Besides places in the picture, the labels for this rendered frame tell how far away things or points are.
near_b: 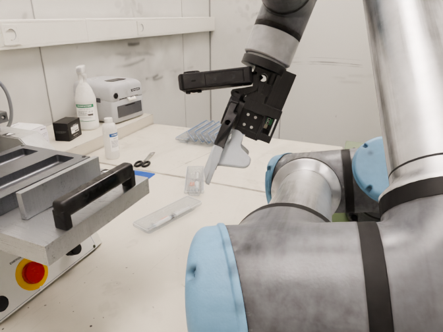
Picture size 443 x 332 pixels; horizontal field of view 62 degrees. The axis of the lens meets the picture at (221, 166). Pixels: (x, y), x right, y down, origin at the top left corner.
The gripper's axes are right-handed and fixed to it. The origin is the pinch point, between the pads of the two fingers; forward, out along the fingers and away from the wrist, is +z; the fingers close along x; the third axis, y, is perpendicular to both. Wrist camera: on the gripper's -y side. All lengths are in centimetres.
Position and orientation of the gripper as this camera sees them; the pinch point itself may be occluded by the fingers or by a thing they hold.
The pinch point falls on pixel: (206, 174)
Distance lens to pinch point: 60.2
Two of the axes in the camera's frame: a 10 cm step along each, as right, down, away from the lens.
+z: -3.7, 9.2, 1.5
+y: 9.3, 3.7, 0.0
